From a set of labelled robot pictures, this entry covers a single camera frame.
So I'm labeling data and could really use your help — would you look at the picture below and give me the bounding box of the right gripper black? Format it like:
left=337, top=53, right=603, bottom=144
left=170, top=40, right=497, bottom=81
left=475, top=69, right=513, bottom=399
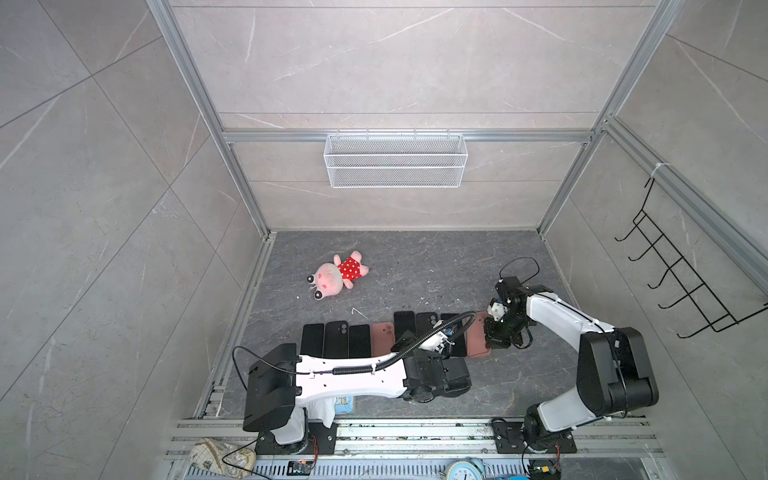
left=484, top=312, right=530, bottom=347

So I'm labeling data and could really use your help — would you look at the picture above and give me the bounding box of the black phone case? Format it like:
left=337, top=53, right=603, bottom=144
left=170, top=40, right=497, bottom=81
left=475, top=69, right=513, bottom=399
left=415, top=312, right=439, bottom=336
left=323, top=321, right=349, bottom=359

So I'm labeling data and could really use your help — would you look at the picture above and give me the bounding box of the black phone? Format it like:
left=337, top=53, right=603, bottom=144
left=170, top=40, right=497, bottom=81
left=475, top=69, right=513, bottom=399
left=393, top=311, right=417, bottom=341
left=300, top=323, right=325, bottom=358

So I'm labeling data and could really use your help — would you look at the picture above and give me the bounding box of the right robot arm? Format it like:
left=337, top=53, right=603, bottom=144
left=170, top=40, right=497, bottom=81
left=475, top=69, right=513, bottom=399
left=484, top=276, right=659, bottom=453

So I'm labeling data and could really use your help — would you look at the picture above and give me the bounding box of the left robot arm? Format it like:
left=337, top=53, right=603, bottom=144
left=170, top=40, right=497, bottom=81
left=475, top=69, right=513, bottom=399
left=242, top=331, right=472, bottom=445

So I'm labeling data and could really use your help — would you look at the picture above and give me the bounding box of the blue tissue pack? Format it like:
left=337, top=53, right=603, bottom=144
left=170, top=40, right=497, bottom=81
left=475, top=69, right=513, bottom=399
left=334, top=396, right=355, bottom=415

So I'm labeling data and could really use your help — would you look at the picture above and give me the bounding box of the blue round clock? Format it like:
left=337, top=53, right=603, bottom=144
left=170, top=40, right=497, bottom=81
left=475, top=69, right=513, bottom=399
left=443, top=459, right=484, bottom=480

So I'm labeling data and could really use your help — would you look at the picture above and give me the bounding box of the pink pig plush toy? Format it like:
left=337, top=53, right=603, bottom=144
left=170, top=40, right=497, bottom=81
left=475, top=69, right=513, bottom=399
left=307, top=251, right=369, bottom=300

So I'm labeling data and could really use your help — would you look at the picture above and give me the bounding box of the crumpled patterned cloth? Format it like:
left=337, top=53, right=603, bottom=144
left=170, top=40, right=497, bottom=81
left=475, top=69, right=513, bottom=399
left=189, top=438, right=257, bottom=479

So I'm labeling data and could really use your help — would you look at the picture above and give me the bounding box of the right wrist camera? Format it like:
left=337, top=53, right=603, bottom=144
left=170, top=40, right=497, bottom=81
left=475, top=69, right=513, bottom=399
left=487, top=299, right=507, bottom=322

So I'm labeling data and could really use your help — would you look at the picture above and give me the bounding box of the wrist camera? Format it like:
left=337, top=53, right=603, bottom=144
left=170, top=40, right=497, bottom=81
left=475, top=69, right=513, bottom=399
left=418, top=330, right=454, bottom=356
left=487, top=299, right=507, bottom=322

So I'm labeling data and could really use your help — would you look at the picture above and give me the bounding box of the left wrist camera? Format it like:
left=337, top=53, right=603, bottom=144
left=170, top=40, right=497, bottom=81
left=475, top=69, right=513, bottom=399
left=418, top=330, right=454, bottom=356

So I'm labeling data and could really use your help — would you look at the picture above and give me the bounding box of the aluminium mounting rail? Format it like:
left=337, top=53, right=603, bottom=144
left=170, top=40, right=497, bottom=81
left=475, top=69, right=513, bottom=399
left=161, top=417, right=664, bottom=460

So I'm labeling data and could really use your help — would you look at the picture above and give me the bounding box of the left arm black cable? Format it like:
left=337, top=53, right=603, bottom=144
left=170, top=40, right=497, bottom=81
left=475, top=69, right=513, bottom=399
left=332, top=310, right=478, bottom=376

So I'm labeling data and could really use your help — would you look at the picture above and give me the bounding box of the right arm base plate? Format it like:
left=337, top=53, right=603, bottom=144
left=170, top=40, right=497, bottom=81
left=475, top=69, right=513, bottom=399
left=489, top=418, right=577, bottom=454

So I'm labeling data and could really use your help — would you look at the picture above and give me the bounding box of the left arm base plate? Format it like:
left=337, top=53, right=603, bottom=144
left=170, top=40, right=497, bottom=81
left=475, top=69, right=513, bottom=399
left=254, top=422, right=338, bottom=455

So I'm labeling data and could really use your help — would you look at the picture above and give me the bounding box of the black wire hook rack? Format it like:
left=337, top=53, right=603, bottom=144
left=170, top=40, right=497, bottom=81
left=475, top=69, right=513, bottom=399
left=614, top=178, right=767, bottom=339

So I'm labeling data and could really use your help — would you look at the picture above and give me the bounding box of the white wire basket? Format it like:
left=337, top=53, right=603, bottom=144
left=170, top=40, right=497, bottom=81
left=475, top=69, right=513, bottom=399
left=323, top=133, right=468, bottom=189

